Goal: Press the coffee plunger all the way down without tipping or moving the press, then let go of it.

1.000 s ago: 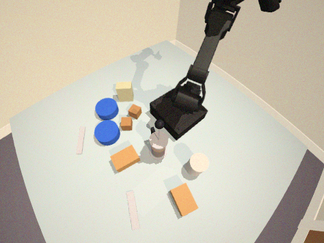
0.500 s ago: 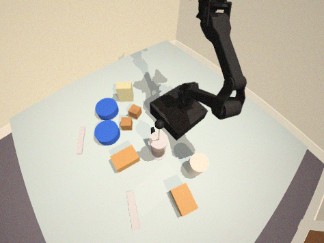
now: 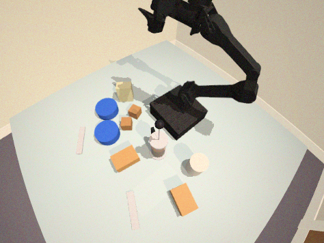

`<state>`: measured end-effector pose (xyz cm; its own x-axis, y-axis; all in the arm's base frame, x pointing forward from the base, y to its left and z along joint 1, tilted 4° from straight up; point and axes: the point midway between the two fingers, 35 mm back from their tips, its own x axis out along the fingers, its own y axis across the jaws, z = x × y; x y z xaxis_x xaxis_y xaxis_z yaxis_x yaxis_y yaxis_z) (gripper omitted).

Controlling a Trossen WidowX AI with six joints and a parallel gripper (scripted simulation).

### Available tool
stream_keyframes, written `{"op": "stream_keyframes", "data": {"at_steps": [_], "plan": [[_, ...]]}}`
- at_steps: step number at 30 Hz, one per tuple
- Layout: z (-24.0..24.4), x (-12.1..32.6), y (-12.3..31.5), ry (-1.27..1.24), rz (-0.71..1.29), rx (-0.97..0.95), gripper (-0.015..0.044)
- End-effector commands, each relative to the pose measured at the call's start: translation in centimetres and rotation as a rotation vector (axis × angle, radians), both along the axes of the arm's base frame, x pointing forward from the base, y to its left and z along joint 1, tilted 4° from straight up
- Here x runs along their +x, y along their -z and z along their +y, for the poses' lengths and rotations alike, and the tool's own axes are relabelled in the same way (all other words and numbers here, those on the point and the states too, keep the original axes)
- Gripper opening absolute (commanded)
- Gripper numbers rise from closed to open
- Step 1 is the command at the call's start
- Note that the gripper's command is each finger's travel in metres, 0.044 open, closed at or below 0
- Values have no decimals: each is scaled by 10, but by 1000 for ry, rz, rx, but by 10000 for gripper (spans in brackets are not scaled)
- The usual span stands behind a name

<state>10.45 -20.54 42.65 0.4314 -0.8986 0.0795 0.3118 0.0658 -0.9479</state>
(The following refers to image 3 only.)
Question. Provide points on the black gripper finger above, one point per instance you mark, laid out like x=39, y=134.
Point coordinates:
x=147, y=14

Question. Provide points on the orange rectangular block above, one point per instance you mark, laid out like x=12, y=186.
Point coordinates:
x=183, y=199
x=125, y=158

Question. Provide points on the small orange block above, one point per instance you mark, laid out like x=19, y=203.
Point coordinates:
x=135, y=111
x=126, y=123

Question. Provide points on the pale pink flat bar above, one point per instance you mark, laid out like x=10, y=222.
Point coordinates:
x=80, y=140
x=133, y=210

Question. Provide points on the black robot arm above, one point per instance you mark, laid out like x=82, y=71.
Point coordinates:
x=201, y=16

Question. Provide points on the cream cylinder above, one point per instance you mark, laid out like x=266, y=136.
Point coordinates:
x=197, y=164

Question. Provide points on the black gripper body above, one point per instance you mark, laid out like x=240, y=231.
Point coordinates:
x=156, y=26

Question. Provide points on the blue cylinder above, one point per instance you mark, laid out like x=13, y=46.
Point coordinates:
x=106, y=108
x=107, y=132

